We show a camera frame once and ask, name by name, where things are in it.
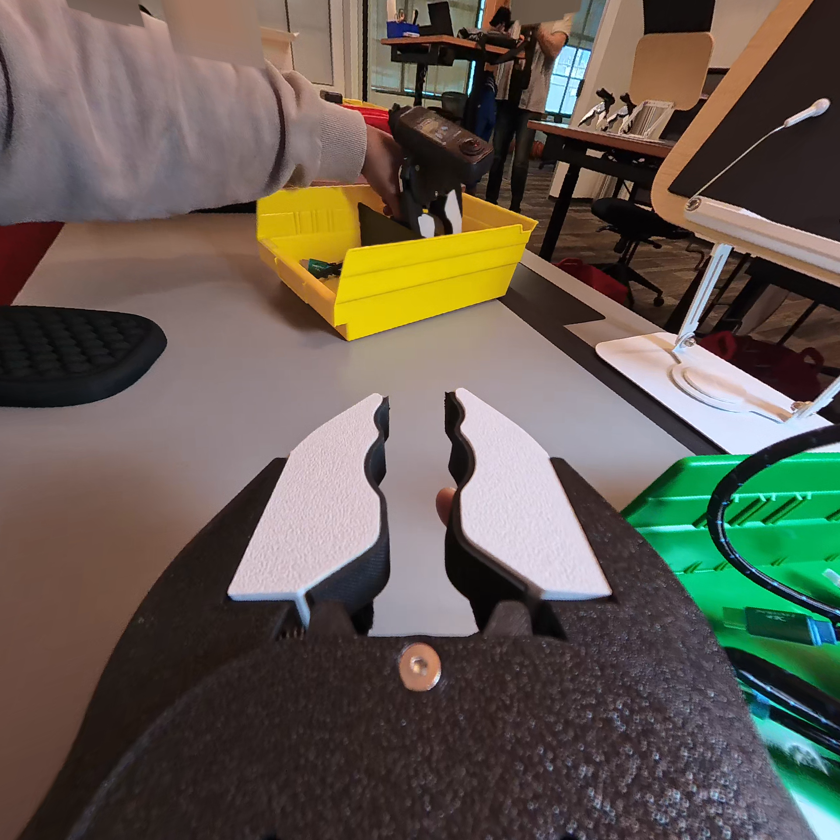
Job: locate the red plastic bin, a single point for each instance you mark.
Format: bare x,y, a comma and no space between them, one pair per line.
372,116

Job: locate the person's left hand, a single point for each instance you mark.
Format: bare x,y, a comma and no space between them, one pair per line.
383,171

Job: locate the green plastic bin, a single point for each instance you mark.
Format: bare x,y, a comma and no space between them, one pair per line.
670,519

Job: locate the tan cardboard sheet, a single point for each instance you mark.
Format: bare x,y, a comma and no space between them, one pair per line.
670,68

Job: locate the black office chair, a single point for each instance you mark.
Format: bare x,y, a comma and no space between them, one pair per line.
637,230

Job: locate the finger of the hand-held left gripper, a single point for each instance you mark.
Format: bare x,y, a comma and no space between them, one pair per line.
428,223
454,210

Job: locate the yellow plastic bin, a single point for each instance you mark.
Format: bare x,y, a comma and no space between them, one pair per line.
420,282

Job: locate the large red object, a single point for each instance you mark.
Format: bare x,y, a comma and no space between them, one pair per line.
26,256

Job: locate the black bin divider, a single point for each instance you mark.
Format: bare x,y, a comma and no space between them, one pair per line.
387,229

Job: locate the cluttered wooden desk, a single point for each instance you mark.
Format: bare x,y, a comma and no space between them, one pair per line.
604,138

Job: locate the person's left forearm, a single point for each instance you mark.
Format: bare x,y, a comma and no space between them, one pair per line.
145,118

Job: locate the red bag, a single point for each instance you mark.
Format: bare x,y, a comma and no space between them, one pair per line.
591,280

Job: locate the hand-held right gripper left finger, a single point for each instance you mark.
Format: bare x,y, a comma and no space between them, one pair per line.
315,525

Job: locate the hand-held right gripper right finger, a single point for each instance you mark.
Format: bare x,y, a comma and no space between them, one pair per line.
525,525

